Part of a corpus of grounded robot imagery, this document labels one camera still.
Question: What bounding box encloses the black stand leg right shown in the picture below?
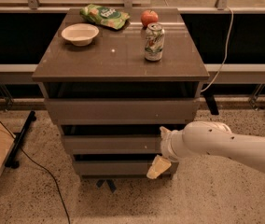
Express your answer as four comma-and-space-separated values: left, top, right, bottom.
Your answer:
202, 87, 219, 115

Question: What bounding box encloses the grey top drawer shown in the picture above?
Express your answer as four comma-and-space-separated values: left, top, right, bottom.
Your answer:
45, 99, 199, 125

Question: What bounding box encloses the red apple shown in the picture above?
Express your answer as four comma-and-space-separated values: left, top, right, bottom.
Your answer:
141, 10, 159, 27

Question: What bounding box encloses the green snack bag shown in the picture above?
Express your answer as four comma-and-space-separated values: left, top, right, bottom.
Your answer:
79, 4, 130, 30

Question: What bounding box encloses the grey drawer cabinet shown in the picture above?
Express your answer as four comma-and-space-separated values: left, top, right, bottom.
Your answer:
33, 8, 208, 179

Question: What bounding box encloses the metal window railing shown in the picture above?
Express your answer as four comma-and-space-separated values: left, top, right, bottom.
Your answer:
0, 0, 265, 86

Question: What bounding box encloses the grey bottom drawer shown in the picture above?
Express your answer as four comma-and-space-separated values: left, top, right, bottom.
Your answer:
72, 160, 180, 176

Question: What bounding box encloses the white cable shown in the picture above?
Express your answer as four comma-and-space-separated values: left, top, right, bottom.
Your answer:
200, 7, 235, 93

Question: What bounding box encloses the grey middle drawer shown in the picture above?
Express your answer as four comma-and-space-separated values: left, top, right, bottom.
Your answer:
62, 135, 174, 155

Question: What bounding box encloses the black stand leg left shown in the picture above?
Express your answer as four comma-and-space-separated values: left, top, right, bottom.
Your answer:
5, 111, 36, 169

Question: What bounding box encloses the black floor cable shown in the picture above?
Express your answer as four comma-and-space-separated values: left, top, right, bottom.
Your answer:
0, 103, 72, 224

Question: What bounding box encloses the black stand leg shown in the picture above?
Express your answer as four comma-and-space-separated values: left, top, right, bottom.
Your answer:
202, 87, 219, 115
5, 111, 36, 169

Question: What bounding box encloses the grey drawer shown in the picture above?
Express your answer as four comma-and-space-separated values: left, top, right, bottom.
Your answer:
72, 160, 180, 176
62, 135, 174, 155
45, 99, 199, 125

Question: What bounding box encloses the green white soda can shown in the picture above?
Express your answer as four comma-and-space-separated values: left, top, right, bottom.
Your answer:
145, 22, 165, 62

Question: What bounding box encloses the white paper bowl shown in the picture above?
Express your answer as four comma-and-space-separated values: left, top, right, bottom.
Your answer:
61, 23, 99, 47

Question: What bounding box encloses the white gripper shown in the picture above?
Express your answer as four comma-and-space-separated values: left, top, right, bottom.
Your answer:
146, 126, 188, 179

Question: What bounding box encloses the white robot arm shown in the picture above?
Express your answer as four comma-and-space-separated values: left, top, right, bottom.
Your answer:
146, 121, 265, 179

